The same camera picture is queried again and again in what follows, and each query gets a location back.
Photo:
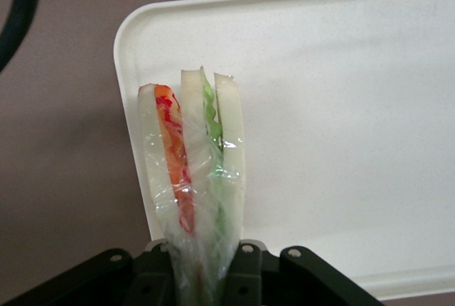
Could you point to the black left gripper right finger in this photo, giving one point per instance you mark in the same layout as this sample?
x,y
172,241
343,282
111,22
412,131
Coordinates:
x,y
302,281

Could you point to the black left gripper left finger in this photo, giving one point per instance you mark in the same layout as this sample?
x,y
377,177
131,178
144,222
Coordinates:
x,y
89,284

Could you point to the plastic-wrapped sandwich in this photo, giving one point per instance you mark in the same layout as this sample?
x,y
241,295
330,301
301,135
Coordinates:
x,y
199,178

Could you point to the white plastic tray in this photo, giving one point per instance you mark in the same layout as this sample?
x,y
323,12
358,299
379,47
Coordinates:
x,y
337,124

